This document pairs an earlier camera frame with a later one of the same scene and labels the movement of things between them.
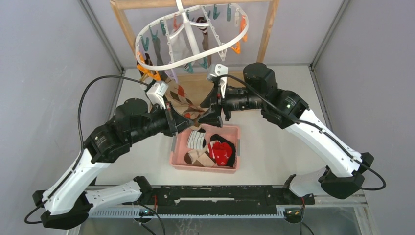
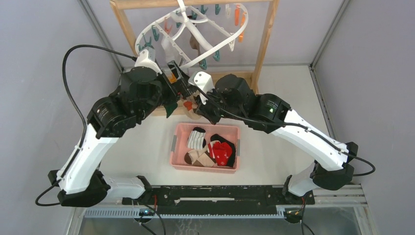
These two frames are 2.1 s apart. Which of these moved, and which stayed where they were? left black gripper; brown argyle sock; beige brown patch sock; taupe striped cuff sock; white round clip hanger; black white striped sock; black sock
Moved: left black gripper; brown argyle sock; white round clip hanger; taupe striped cuff sock
Stayed: black white striped sock; black sock; beige brown patch sock
